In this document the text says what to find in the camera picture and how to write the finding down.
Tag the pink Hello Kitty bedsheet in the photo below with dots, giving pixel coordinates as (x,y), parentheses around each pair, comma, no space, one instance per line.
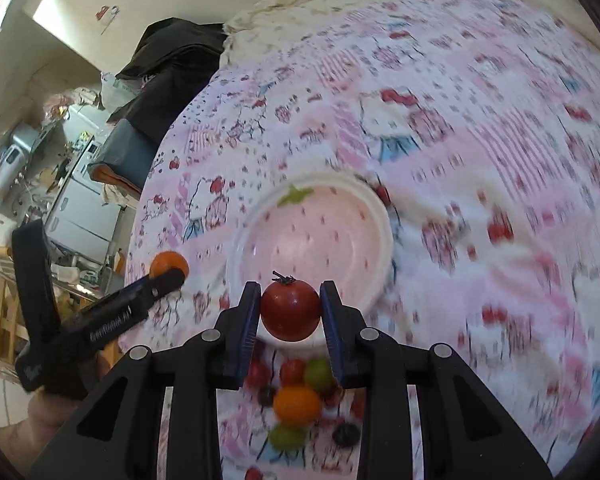
(438,160)

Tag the pink strawberry pattern plate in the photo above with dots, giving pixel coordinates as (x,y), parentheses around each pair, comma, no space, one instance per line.
(317,227)

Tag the green grape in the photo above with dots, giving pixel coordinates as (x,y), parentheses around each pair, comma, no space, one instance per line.
(318,375)
(287,438)

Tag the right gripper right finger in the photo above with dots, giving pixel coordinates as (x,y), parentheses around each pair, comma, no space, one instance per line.
(342,325)

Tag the dark purple grape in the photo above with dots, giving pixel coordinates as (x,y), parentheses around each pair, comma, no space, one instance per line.
(346,435)
(266,396)

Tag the black clothing pile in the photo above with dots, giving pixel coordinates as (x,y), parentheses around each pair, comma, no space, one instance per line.
(174,60)

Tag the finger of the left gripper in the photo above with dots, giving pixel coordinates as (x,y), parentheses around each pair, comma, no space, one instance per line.
(128,306)

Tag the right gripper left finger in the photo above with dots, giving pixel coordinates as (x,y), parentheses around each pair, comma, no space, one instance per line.
(238,327)

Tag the small orange tangerine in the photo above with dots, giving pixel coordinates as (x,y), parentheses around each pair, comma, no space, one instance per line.
(166,261)

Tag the blue orange cushion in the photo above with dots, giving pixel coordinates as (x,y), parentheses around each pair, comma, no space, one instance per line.
(124,160)

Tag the left hand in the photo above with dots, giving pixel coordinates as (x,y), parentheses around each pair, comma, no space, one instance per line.
(22,443)

